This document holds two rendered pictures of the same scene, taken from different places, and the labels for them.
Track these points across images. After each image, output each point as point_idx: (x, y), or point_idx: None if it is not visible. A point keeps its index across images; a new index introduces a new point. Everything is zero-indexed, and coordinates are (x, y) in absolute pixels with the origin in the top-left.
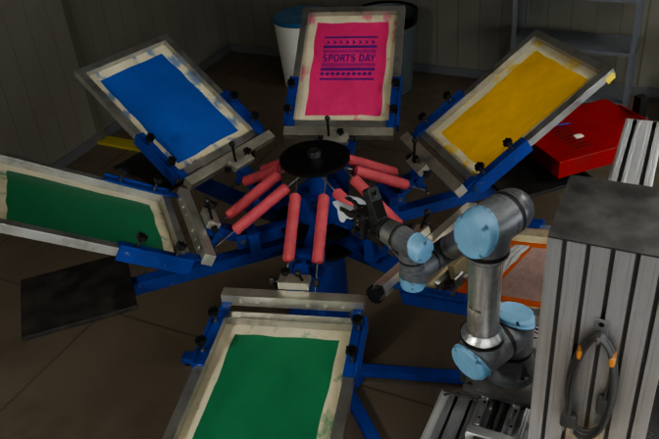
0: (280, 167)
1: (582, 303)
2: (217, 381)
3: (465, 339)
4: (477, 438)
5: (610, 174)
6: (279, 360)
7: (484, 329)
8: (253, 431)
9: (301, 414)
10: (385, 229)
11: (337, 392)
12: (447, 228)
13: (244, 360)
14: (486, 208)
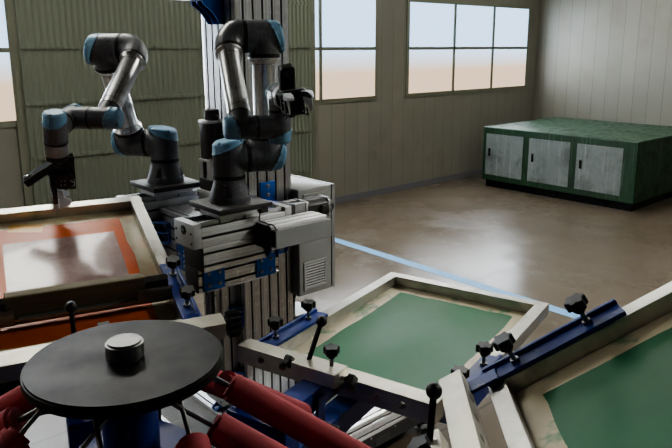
0: (219, 370)
1: None
2: (469, 359)
3: None
4: (287, 204)
5: None
6: (383, 358)
7: None
8: (437, 320)
9: (385, 319)
10: None
11: (338, 323)
12: (39, 346)
13: (428, 368)
14: (265, 19)
